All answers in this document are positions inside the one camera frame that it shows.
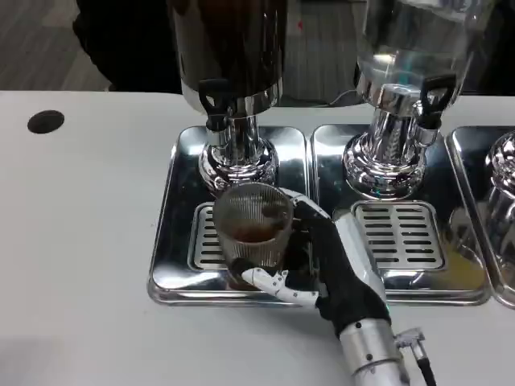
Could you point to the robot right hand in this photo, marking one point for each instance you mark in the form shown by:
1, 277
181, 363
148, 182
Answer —
342, 277

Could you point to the clear ribbed glass cup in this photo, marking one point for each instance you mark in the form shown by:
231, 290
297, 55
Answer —
251, 225

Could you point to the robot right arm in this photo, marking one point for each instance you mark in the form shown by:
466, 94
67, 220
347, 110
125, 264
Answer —
370, 354

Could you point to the slotted grid of clear dispenser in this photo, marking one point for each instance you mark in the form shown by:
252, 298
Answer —
400, 235

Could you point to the steel tray under clear dispenser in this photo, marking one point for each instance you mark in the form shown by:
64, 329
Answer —
454, 261

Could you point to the slotted grid of dark dispenser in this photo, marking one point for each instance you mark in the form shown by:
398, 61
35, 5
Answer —
204, 241

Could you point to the steel tray under dark dispenser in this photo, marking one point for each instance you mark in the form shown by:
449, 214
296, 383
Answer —
177, 225

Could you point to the black tap of clear dispenser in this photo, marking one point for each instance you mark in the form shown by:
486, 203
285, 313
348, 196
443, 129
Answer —
432, 102

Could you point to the black tap of dark dispenser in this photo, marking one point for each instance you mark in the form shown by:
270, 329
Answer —
214, 100

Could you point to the clear-tank drink dispenser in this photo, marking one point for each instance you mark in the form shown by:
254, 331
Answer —
402, 36

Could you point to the dark-tank drink dispenser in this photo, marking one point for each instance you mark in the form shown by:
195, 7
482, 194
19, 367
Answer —
229, 48

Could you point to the person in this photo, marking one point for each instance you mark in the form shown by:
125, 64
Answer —
128, 40

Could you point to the black round counter grommet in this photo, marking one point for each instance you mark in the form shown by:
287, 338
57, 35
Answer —
45, 121

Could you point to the steel tray under chrome pedestal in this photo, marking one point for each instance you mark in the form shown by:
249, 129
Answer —
462, 157

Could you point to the chrome dispenser pedestal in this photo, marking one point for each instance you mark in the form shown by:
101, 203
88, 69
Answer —
503, 181

